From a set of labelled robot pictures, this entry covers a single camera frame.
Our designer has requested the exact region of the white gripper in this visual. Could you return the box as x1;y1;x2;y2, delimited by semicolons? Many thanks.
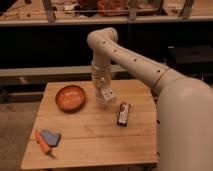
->
91;62;111;88

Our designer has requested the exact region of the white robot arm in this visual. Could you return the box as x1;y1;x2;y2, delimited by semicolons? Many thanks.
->
87;27;213;171

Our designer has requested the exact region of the orange ceramic bowl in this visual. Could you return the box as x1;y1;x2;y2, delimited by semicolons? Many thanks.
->
55;85;86;111

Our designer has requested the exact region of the wooden table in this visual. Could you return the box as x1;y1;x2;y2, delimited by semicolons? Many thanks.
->
21;80;157;169

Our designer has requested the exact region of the orange toy carrot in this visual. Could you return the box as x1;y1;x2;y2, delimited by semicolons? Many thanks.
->
34;130;52;155

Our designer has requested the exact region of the black box on right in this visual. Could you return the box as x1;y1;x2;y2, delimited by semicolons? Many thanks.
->
167;45;213;74

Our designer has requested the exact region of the metal shelf rail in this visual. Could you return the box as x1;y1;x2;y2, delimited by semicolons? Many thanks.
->
0;15;213;27

